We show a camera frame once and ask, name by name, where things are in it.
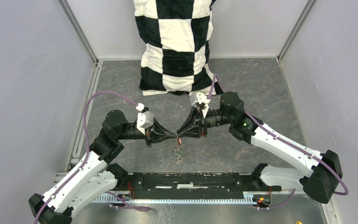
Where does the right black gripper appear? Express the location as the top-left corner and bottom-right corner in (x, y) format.
(177, 106), (234, 139)

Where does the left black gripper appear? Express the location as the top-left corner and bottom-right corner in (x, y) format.
(117, 117), (177, 147)

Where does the large metal keyring plate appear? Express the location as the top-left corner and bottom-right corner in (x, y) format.
(175, 136), (182, 161)

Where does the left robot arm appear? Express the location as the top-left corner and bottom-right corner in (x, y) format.
(28, 110), (177, 224)

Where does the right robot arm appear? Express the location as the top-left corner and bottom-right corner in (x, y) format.
(177, 91), (343, 204)

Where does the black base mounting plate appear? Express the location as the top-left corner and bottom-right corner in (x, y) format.
(112, 173), (282, 199)

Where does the black white checkered blanket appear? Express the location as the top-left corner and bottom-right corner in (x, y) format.
(134, 0), (223, 96)

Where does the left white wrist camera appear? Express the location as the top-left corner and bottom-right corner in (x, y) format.
(136, 103), (154, 135)

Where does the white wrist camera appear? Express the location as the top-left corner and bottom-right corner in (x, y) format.
(189, 92), (211, 119)
(136, 103), (154, 135)

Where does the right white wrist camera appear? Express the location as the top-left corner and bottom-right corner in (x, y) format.
(189, 92), (211, 119)

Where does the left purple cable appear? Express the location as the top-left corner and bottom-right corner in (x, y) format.
(34, 90), (153, 224)

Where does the aluminium frame rail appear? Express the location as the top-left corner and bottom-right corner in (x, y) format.
(51, 172), (332, 195)

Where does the grey slotted cable duct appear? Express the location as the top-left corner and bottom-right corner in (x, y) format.
(92, 193), (257, 205)

